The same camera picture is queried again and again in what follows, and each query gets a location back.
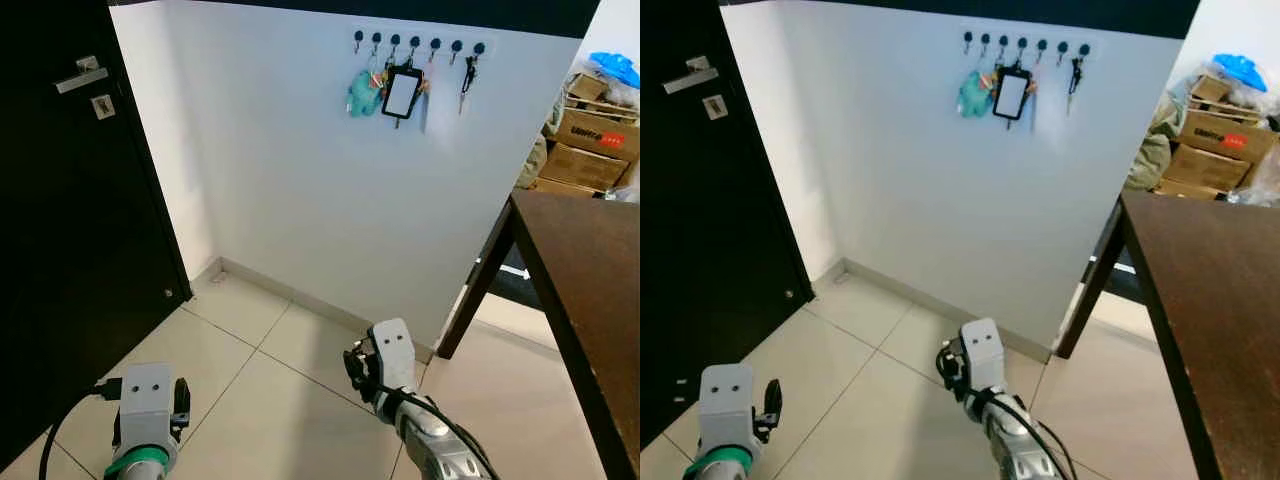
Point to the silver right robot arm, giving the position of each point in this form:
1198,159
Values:
1020,445
435,445

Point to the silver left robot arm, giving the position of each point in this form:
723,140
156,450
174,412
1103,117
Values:
722,465
140,465

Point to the black door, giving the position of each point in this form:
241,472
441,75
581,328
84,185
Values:
70,250
710,250

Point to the dark brown wooden table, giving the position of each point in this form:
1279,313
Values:
1210,300
590,300

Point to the grey green cloth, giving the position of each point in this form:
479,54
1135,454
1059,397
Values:
532,165
1150,150

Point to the black card holder white card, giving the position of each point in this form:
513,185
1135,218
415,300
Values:
402,93
1011,95

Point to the orange key tag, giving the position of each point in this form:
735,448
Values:
990,78
380,78

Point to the silver door lock plate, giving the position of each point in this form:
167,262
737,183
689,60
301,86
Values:
103,107
714,107

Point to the black hanging key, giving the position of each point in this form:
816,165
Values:
468,80
1076,80

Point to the printed cardboard box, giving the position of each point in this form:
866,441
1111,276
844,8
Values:
1225,138
595,135

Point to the small worn cardboard box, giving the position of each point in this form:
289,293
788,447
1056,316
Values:
588,88
1210,90

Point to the blue plastic bag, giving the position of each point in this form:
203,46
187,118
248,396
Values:
615,68
1240,70

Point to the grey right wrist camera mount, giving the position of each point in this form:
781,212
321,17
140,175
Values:
982,350
393,350

